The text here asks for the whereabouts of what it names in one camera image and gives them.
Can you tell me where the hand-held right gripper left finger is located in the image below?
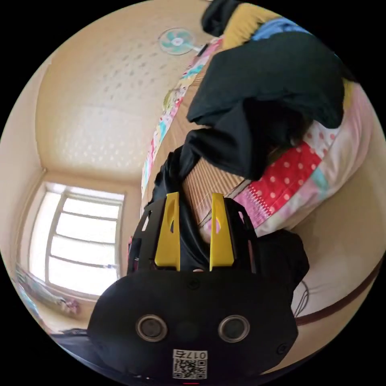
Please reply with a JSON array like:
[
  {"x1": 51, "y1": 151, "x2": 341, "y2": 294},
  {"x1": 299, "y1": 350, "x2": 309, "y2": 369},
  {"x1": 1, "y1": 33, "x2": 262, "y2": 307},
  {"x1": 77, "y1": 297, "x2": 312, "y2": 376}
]
[{"x1": 154, "y1": 192, "x2": 181, "y2": 271}]

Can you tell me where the window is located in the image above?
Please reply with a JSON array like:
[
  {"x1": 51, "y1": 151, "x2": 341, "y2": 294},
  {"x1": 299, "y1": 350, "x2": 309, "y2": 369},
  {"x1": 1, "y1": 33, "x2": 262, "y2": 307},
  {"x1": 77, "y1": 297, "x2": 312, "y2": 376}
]
[{"x1": 17, "y1": 181, "x2": 126, "y2": 298}]

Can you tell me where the black long sleeve shirt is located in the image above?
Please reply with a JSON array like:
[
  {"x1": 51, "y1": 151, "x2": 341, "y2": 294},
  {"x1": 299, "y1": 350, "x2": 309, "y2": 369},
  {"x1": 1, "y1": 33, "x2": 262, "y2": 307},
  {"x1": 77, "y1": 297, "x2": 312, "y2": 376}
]
[{"x1": 150, "y1": 31, "x2": 347, "y2": 272}]

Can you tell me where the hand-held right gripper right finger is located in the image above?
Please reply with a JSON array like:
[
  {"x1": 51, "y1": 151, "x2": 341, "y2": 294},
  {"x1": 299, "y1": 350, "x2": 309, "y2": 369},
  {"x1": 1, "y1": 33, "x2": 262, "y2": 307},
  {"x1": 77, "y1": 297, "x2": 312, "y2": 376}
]
[{"x1": 209, "y1": 193, "x2": 234, "y2": 272}]

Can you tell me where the white standing fan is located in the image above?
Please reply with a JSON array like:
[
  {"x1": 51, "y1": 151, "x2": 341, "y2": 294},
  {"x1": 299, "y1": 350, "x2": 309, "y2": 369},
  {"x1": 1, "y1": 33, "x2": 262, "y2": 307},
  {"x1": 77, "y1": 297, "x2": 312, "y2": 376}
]
[{"x1": 158, "y1": 27, "x2": 203, "y2": 56}]

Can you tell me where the pile of clothes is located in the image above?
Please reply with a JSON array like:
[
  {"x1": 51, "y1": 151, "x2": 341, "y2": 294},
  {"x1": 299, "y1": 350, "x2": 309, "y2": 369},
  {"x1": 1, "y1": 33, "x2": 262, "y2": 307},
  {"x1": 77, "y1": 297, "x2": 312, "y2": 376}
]
[{"x1": 201, "y1": 0, "x2": 320, "y2": 50}]

